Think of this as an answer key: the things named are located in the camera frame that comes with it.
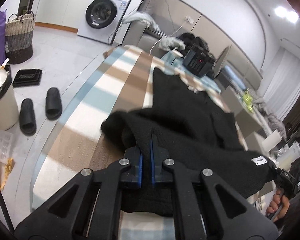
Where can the beige trash bin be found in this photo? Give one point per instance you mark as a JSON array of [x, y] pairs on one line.
[[2, 110]]

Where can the orange snack wrapper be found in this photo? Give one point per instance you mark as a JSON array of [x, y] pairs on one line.
[[0, 165]]

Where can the grey sofa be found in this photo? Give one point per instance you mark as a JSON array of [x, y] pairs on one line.
[[137, 35]]

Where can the white bowl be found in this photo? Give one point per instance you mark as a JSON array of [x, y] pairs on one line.
[[177, 53]]

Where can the checked tablecloth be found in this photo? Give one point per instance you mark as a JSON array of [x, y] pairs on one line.
[[90, 120]]

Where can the white curtain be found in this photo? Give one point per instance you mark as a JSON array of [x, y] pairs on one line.
[[285, 80]]

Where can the white paper box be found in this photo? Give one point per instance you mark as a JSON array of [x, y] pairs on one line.
[[271, 141]]

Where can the light grey garment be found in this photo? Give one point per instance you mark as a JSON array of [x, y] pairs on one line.
[[171, 42]]

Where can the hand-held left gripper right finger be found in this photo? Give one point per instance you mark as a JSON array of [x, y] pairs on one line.
[[153, 165]]

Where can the black flat tray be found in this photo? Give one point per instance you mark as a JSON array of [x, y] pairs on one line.
[[27, 77]]

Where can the beige low cabinet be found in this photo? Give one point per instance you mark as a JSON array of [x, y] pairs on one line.
[[245, 120]]

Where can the white kitchen cabinet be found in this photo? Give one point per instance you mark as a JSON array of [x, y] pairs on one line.
[[60, 5]]

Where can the white wall socket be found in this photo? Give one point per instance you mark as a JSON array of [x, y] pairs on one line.
[[189, 19]]

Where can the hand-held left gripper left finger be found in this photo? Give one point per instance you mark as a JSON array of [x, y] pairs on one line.
[[140, 170]]

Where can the houndstooth cushion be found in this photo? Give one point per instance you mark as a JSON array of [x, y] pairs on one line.
[[156, 33]]

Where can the person's right hand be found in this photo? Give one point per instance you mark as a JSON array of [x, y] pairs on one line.
[[273, 208]]

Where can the grey crumpled clothes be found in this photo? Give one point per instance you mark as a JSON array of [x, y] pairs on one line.
[[272, 120]]

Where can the black knit sweater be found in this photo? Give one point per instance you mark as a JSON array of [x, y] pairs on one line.
[[180, 120]]

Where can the green toy figure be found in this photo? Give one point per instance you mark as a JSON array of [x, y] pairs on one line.
[[247, 101]]

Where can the woven laundry basket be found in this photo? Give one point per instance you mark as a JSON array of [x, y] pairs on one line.
[[18, 40]]

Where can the light blue pillow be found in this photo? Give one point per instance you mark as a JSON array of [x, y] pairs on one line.
[[233, 77]]

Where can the black pressure cooker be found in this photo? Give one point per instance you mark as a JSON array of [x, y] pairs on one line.
[[197, 60]]

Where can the teal cloth side table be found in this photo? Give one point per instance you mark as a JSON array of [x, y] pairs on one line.
[[205, 82]]

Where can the black slipper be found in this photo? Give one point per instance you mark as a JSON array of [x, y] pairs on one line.
[[27, 117], [53, 102]]

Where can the white washing machine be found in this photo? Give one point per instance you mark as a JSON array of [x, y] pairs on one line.
[[102, 12]]

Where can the white grey blanket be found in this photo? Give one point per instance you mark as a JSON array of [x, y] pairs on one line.
[[140, 18]]

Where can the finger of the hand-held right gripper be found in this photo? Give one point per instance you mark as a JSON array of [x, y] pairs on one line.
[[274, 171]]

